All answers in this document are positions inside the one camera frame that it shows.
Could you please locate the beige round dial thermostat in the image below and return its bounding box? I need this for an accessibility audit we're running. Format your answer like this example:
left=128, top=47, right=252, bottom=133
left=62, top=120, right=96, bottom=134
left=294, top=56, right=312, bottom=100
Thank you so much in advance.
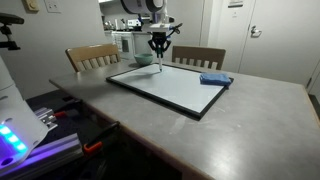
left=22, top=0, right=40, bottom=14

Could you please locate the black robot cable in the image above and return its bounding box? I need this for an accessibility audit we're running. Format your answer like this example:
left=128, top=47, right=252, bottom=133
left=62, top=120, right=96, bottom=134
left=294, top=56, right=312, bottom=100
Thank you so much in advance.
left=165, top=22, right=184, bottom=38

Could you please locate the dark brown wooden chair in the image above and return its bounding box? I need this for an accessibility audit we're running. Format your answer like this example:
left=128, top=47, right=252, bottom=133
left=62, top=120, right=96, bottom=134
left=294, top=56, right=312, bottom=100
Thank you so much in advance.
left=171, top=45, right=227, bottom=71

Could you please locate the white kitchen counter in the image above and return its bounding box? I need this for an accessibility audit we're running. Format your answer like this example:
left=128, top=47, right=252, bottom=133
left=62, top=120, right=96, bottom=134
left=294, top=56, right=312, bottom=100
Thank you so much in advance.
left=104, top=30, right=154, bottom=61

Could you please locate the folded blue cloth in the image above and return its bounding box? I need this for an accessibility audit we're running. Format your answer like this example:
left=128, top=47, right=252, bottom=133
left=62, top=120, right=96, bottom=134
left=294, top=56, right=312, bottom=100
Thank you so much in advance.
left=199, top=72, right=232, bottom=87

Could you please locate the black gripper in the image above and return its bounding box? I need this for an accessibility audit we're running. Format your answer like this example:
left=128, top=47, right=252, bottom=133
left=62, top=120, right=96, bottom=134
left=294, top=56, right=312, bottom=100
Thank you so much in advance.
left=147, top=31, right=173, bottom=56

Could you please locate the black camera on mount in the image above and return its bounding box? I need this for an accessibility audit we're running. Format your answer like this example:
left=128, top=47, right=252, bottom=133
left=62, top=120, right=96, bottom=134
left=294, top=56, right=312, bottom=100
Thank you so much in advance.
left=0, top=12, right=25, bottom=51

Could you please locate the black framed whiteboard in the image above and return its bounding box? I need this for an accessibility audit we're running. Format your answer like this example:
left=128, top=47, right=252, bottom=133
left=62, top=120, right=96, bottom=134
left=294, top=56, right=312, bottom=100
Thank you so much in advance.
left=105, top=62, right=235, bottom=121

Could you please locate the silver metal bracket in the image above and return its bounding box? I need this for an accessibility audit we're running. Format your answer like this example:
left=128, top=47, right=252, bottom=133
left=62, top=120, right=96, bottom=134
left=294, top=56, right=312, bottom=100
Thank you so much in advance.
left=34, top=107, right=58, bottom=131

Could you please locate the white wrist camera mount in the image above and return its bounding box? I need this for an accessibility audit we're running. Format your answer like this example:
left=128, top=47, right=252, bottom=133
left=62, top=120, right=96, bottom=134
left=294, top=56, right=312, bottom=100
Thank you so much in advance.
left=146, top=22, right=172, bottom=34

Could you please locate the mint green bowl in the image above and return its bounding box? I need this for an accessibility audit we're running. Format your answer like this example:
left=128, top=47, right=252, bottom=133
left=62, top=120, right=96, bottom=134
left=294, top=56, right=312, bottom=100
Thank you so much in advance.
left=133, top=53, right=155, bottom=67

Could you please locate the light wooden slatted chair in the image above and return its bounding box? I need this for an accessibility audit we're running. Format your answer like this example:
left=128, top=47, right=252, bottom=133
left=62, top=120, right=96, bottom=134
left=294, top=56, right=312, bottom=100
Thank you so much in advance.
left=65, top=43, right=122, bottom=73

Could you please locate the white door with lever handle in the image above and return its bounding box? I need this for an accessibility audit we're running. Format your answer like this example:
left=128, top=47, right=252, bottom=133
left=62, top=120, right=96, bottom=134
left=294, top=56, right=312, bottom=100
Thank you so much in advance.
left=238, top=0, right=320, bottom=86

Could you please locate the white marker with green cap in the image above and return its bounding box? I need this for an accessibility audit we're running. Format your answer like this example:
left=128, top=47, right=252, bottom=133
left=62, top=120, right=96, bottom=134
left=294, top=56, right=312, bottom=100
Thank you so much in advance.
left=157, top=46, right=164, bottom=73

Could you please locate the silver lever door handle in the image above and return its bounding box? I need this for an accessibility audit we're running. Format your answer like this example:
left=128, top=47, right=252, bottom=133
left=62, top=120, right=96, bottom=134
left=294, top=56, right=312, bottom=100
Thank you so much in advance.
left=250, top=25, right=263, bottom=38

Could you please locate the aluminium extrusion rail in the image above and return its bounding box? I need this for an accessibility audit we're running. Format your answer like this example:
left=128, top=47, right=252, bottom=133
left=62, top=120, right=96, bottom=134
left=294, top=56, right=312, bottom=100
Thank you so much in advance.
left=0, top=133, right=83, bottom=178

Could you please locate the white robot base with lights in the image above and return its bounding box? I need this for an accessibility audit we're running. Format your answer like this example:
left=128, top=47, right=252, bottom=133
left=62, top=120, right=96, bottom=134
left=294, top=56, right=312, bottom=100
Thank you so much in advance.
left=0, top=54, right=49, bottom=174

